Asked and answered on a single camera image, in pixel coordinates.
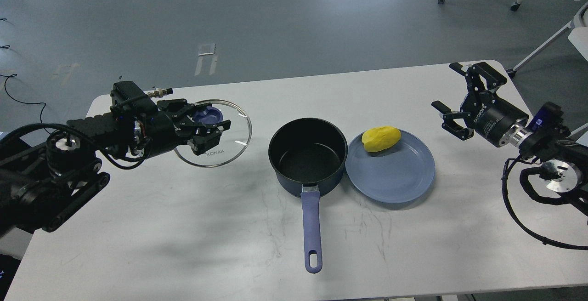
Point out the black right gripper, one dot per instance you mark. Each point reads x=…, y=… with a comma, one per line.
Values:
x=483, y=111

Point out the blue saucepan with handle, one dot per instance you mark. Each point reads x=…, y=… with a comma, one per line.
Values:
x=308, y=156

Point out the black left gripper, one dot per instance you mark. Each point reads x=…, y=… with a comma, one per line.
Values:
x=167, y=127

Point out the yellow potato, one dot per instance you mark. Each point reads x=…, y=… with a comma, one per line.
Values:
x=380, y=138

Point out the glass pot lid blue knob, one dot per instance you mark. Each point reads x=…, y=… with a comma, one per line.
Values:
x=233, y=142

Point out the blue round plate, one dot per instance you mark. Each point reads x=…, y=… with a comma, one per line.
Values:
x=397, y=175

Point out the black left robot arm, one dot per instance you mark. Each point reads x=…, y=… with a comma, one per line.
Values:
x=50, y=171

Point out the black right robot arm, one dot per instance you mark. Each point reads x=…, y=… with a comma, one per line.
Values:
x=557, y=164

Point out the white chair at right edge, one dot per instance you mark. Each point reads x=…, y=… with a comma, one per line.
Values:
x=576, y=29

